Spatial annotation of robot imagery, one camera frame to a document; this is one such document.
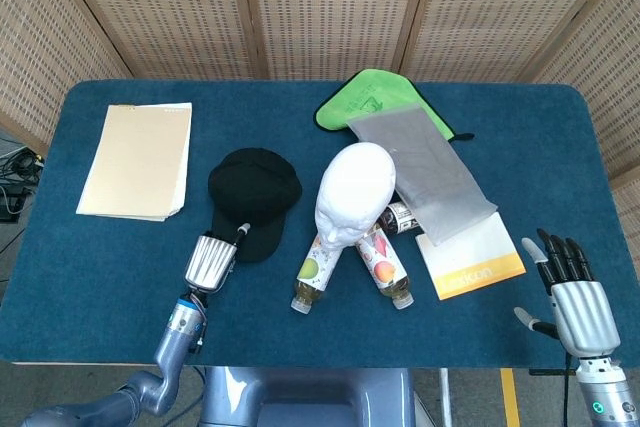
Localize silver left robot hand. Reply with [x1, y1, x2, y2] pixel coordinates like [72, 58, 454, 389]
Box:
[184, 222, 252, 296]

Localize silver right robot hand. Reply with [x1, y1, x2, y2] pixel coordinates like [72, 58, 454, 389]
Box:
[513, 228, 622, 360]

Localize black cap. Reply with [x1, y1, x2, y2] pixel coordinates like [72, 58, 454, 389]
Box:
[207, 147, 304, 264]

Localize white foam mannequin head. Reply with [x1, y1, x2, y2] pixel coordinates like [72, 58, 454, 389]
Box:
[314, 141, 399, 252]

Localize dark small bottle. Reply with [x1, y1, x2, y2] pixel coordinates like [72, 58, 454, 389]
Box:
[377, 200, 426, 237]

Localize tea bottle green apple label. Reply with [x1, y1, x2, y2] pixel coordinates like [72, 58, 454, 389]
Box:
[290, 234, 346, 316]

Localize white yellow Lexicon notebook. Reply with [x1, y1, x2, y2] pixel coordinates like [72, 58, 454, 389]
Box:
[415, 211, 528, 302]

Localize beige paper folder stack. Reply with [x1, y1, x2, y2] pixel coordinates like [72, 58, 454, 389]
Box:
[75, 102, 194, 223]

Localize white table leg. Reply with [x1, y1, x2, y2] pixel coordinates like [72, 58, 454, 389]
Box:
[438, 368, 453, 427]

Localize blue-grey robot torso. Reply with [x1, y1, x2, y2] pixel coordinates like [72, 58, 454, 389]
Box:
[199, 366, 416, 427]

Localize tea bottle peach label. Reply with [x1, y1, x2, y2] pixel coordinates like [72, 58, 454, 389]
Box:
[355, 226, 416, 311]

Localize translucent grey zip bag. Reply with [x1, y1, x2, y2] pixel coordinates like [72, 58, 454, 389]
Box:
[345, 102, 500, 248]

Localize green microfiber cloth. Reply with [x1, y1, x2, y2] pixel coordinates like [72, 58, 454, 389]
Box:
[313, 68, 475, 142]

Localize woven folding screen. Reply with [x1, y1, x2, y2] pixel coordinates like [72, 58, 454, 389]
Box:
[0, 0, 640, 248]

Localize black floor cables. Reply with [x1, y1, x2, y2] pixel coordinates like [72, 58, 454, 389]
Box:
[0, 144, 46, 223]

